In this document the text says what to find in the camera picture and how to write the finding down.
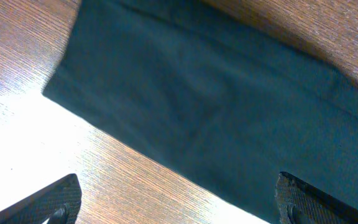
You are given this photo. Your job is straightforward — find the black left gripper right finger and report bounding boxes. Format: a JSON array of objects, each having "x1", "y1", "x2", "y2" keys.
[{"x1": 275, "y1": 172, "x2": 358, "y2": 224}]

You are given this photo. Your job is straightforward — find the black pants with red waistband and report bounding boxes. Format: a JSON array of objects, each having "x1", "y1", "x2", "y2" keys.
[{"x1": 43, "y1": 0, "x2": 358, "y2": 223}]

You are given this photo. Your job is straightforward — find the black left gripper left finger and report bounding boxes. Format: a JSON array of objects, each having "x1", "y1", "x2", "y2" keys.
[{"x1": 0, "y1": 174, "x2": 82, "y2": 224}]

